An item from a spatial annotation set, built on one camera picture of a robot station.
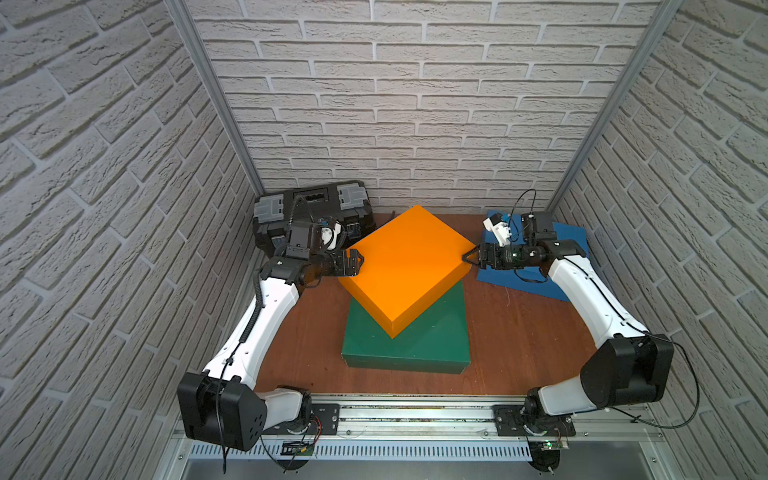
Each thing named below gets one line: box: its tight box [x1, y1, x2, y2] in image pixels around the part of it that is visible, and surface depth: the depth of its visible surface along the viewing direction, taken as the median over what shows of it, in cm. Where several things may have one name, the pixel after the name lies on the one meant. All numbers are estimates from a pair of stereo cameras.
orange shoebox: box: [338, 204, 476, 338], surface depth 77 cm
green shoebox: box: [342, 280, 471, 375], surface depth 79 cm
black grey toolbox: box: [252, 180, 377, 257], surface depth 102 cm
